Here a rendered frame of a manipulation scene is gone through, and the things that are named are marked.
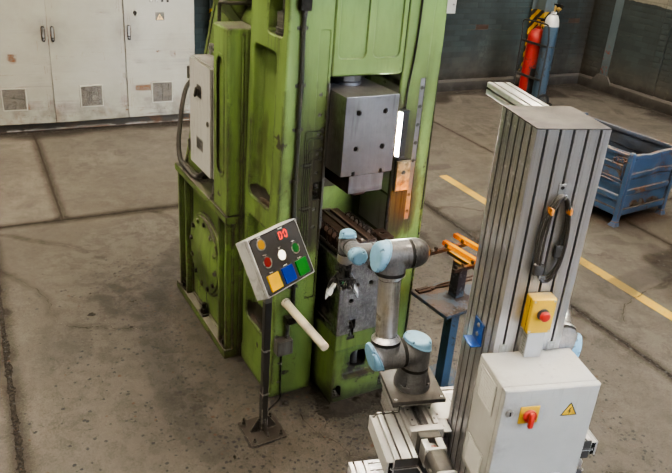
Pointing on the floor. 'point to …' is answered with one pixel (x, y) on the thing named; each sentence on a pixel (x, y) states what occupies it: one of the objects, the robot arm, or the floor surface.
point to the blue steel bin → (633, 174)
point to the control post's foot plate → (272, 430)
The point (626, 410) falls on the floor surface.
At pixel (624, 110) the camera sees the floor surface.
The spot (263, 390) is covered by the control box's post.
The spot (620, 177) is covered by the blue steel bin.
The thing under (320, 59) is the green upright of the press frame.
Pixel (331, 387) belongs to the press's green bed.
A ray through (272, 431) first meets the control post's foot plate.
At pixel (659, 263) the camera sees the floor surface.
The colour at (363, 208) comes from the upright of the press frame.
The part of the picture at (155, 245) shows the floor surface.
